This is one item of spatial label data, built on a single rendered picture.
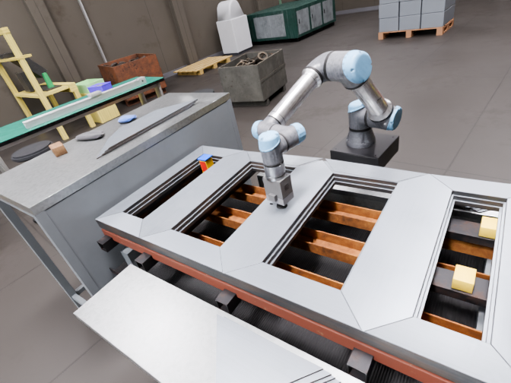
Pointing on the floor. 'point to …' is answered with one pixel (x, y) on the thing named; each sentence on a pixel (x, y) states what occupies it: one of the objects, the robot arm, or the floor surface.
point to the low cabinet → (290, 21)
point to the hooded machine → (233, 28)
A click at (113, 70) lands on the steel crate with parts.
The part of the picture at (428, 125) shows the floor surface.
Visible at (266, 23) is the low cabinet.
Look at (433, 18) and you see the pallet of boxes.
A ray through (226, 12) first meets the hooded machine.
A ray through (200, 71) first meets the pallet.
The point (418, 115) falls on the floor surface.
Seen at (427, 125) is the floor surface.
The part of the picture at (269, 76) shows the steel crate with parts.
